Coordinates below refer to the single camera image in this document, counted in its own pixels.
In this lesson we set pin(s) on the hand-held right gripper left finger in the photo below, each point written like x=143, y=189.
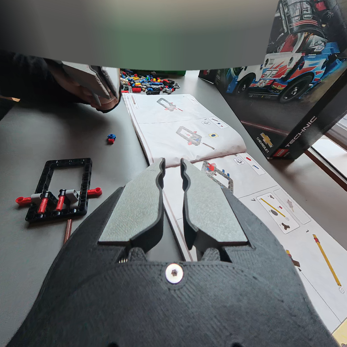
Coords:
x=135, y=206

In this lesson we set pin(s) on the black lego car box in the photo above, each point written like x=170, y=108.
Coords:
x=271, y=108

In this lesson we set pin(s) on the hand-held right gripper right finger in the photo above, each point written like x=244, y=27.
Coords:
x=214, y=206

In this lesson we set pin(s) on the person's left forearm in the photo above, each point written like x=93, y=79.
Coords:
x=24, y=78

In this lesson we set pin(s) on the white flat pad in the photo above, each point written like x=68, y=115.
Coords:
x=330, y=154

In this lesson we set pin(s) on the person's left hand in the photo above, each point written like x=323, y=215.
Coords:
x=81, y=95

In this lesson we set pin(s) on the black lego frame assembly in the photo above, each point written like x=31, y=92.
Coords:
x=70, y=162

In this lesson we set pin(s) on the brown lego axle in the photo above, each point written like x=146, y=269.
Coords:
x=67, y=231

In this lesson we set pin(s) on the pile of loose lego pieces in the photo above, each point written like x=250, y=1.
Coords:
x=151, y=84

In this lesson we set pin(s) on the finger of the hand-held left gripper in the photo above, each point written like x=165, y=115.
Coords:
x=113, y=81
x=86, y=78

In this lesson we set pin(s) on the lego instruction booklet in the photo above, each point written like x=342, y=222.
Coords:
x=176, y=119

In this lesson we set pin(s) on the blue lego gear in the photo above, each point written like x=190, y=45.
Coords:
x=111, y=137

